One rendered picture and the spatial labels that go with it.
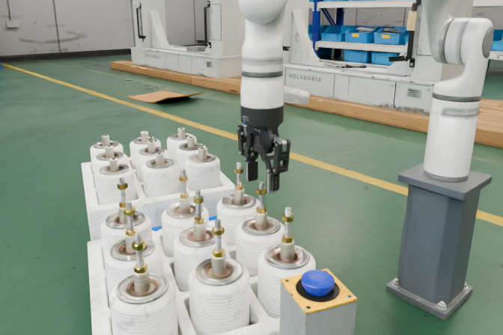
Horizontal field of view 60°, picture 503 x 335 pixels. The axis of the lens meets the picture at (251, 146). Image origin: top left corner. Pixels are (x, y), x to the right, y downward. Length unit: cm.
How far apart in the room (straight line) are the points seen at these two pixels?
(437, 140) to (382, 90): 183
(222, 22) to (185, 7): 414
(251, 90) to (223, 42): 320
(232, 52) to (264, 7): 330
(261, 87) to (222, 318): 36
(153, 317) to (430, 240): 62
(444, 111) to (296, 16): 257
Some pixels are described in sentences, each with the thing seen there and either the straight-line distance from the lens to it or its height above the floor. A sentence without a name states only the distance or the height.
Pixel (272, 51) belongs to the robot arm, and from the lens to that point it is 71.
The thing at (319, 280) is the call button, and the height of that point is 33.
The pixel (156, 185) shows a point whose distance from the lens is 117.
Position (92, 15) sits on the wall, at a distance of 722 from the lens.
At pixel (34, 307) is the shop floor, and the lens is 116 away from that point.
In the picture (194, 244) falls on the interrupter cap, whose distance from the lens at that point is 78.
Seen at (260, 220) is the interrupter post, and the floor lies 27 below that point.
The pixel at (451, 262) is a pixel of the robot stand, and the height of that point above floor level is 13.
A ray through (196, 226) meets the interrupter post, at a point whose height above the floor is 28.
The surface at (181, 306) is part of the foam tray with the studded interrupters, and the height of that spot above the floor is 18.
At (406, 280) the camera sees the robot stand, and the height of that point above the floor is 5.
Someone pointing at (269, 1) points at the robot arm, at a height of 66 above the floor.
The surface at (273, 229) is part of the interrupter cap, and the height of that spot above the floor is 25.
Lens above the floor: 64
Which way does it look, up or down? 17 degrees down
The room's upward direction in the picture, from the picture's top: straight up
